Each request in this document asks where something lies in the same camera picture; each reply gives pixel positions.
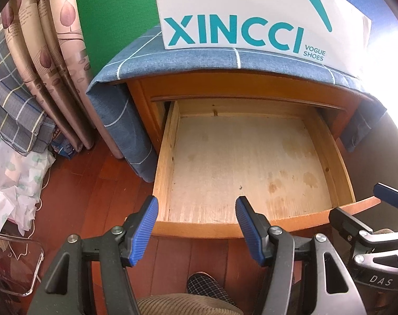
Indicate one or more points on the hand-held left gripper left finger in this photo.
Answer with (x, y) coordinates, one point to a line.
(143, 233)

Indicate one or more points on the wooden nightstand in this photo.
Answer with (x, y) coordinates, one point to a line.
(251, 85)

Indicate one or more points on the blue printed packet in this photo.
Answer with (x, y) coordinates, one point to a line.
(62, 146)

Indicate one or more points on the green board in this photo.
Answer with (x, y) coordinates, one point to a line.
(113, 6)

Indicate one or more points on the white shoe box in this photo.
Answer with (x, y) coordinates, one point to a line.
(251, 0)

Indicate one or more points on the plaid slipper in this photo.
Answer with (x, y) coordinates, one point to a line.
(205, 285)

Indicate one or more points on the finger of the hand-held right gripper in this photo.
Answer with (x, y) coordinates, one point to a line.
(389, 195)
(341, 218)

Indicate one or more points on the beige leaf print curtain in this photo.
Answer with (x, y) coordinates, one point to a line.
(54, 39)

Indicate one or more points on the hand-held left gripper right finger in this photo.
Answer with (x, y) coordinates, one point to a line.
(251, 236)

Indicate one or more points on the blue checked cloth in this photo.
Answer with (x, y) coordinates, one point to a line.
(186, 60)

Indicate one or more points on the grey plaid cloth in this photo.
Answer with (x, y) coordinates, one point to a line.
(15, 98)

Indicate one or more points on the clear plastic container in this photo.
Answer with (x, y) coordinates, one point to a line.
(15, 262)

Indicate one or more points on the white floral cloth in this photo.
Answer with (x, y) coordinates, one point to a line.
(8, 170)

